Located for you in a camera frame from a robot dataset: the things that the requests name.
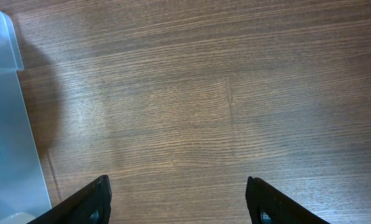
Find clear plastic storage container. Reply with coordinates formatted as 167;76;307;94
0;11;51;220

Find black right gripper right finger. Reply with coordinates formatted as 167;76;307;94
245;177;329;224

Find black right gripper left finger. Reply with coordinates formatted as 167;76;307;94
29;175;112;224

